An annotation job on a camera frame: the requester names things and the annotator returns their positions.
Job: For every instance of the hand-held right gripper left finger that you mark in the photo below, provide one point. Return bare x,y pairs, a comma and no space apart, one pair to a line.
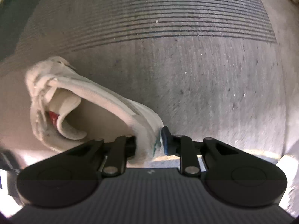
123,149

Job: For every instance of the off-white low-top sneaker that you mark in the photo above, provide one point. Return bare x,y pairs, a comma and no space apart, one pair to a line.
105,93

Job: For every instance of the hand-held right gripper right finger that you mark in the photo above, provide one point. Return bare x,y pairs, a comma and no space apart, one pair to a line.
166,142

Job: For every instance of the black rubber doormat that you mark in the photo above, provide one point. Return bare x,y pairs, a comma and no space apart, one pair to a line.
16,16

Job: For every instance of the grey mat with gold line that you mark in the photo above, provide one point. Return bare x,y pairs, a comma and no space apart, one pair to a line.
210,86

